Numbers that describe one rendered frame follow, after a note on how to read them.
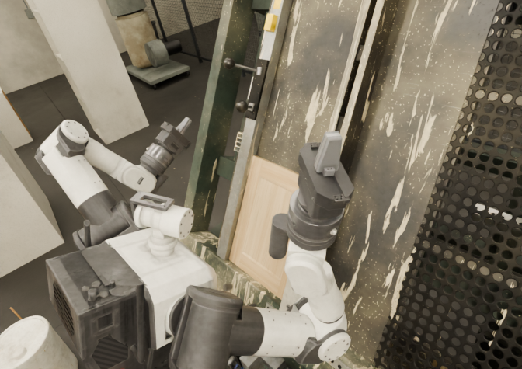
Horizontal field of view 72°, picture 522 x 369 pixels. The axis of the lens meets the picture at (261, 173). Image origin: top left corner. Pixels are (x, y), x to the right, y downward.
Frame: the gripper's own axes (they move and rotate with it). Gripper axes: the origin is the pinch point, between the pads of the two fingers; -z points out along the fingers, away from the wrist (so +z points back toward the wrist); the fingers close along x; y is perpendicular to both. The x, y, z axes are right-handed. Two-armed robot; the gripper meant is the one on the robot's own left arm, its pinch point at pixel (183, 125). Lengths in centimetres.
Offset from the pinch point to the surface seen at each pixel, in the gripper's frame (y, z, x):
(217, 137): -8.0, -7.7, 20.6
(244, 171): 15.8, -0.1, 20.4
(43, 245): -195, 111, 92
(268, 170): 24.9, -4.0, 20.4
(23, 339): -78, 124, 55
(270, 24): 14.8, -40.2, -7.7
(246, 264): 25, 25, 39
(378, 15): 53, -42, -10
